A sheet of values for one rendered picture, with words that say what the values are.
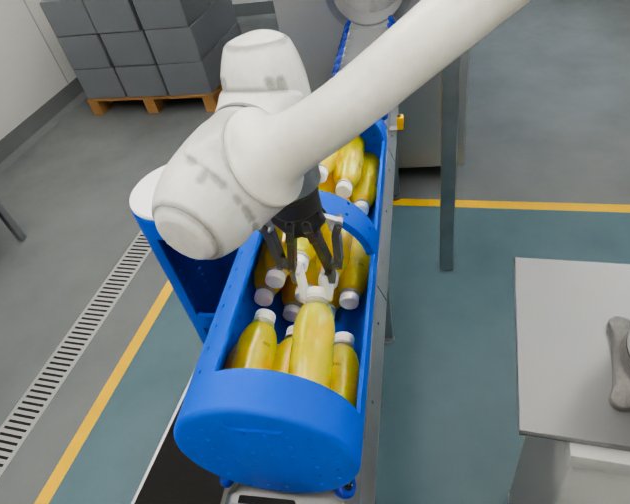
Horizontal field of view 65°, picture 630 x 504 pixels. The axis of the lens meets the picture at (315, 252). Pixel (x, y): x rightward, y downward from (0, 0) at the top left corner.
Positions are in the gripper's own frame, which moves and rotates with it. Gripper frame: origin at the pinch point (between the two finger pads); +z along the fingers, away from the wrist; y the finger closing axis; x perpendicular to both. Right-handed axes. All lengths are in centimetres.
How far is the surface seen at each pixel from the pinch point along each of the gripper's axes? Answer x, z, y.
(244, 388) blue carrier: 23.0, -4.1, 5.5
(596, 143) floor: -216, 119, -115
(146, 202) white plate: -43, 15, 57
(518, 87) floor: -291, 119, -81
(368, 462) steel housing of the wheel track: 16.7, 31.8, -7.4
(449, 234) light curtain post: -115, 96, -28
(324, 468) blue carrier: 26.3, 12.2, -3.5
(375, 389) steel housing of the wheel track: 1.0, 32.6, -7.6
